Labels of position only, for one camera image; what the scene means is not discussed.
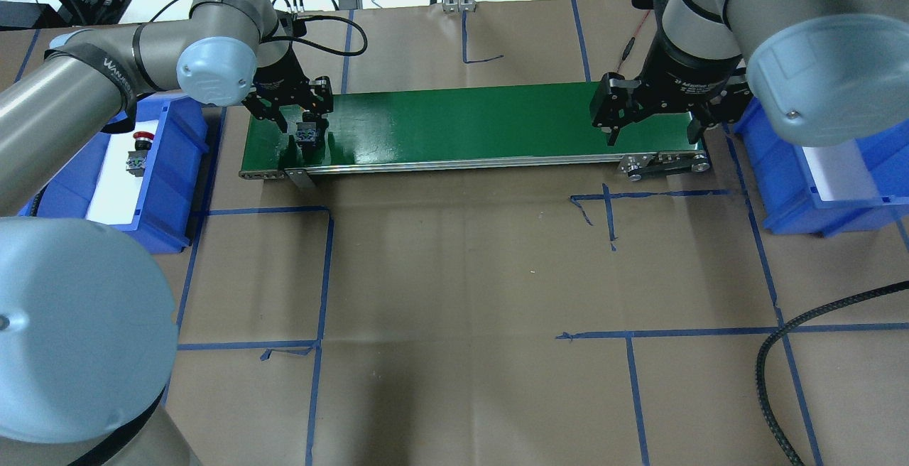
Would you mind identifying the right blue bin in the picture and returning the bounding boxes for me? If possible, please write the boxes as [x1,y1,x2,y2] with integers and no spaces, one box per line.
[734,98,908,237]

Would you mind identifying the white foam pad bin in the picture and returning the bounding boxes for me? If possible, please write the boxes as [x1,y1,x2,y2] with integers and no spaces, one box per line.
[802,140,880,202]
[85,134,143,225]

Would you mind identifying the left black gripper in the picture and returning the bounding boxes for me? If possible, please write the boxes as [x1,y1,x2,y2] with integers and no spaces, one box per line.
[246,48,332,134]

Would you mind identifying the white foam pad right bin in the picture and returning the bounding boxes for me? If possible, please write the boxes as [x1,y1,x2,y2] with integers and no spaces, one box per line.
[802,140,880,202]

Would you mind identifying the green conveyor belt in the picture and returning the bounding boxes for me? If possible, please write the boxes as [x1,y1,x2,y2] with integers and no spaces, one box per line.
[238,82,712,187]

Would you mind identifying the left blue bin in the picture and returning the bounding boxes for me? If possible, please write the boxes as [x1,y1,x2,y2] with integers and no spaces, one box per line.
[37,94,208,254]

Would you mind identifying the black braided cable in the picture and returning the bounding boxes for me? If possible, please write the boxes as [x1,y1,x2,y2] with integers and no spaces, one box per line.
[755,282,909,466]

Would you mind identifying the white foam pad left bin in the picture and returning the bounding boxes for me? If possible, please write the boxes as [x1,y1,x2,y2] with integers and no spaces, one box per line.
[85,134,143,225]

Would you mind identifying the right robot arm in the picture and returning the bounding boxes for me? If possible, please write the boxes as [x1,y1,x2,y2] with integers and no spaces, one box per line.
[589,0,908,148]

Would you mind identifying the blue bin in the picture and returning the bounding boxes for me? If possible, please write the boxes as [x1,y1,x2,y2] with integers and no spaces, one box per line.
[37,94,208,254]
[734,98,908,237]

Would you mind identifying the red push button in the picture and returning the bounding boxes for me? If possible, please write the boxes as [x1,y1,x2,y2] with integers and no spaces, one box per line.
[124,131,155,178]

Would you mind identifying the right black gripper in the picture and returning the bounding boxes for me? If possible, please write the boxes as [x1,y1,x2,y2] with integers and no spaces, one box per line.
[591,30,753,147]

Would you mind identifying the yellow push button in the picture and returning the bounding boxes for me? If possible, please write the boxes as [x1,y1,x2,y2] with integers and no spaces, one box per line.
[293,121,322,149]

